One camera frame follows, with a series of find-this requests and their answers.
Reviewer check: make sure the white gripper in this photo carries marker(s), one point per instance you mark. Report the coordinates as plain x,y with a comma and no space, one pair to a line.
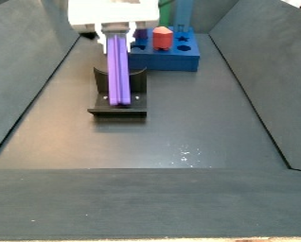
90,14

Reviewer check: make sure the purple star-profile bar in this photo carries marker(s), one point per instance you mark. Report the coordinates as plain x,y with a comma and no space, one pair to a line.
118,70

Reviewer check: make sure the black curved fixture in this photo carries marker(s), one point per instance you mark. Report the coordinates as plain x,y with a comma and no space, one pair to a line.
138,95

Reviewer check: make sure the small purple square peg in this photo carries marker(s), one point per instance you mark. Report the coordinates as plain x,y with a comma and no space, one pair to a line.
141,34

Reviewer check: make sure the red pentagon peg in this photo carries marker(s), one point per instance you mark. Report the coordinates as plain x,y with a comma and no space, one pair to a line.
162,38

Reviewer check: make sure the green cylinder peg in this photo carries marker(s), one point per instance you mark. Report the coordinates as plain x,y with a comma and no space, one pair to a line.
165,12

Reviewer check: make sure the blue shape sorter base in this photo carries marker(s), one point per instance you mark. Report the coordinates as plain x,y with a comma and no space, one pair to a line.
180,58

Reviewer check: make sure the light blue double-round peg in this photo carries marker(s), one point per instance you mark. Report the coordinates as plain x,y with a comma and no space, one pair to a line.
183,15

